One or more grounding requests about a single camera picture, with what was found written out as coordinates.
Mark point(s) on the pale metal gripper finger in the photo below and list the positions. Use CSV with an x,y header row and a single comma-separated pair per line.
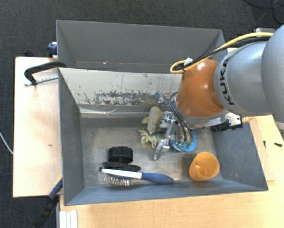
x,y
161,149

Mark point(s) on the olive green toy figure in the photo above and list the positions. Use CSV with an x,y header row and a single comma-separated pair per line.
x,y
154,120

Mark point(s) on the yellow-green toy animal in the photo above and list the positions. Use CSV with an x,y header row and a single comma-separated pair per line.
x,y
151,138

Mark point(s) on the blue round toy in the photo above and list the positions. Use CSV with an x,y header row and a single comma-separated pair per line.
x,y
190,144

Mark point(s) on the grey metal bin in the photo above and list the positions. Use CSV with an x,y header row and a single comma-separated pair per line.
x,y
123,136

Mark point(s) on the black round ribbed cap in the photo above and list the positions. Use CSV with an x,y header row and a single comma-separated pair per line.
x,y
120,154

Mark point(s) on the orange plastic cup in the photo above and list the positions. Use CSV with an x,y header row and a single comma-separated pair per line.
x,y
203,167

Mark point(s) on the small black screw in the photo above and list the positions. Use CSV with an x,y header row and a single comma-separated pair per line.
x,y
278,144

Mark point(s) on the pale wood flat board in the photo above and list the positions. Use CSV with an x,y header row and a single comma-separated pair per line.
x,y
35,127

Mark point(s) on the black cylinder on white bracket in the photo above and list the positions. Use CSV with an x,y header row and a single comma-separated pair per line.
x,y
227,126

